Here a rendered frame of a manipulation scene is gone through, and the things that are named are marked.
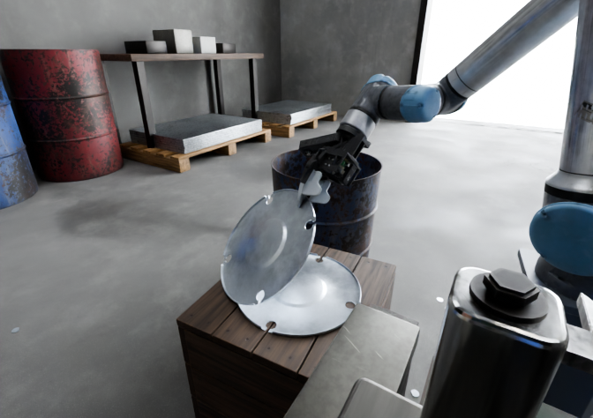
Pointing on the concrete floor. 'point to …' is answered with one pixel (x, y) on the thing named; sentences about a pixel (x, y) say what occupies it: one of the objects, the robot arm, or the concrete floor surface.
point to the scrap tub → (290, 169)
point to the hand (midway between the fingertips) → (300, 202)
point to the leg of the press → (359, 361)
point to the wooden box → (261, 347)
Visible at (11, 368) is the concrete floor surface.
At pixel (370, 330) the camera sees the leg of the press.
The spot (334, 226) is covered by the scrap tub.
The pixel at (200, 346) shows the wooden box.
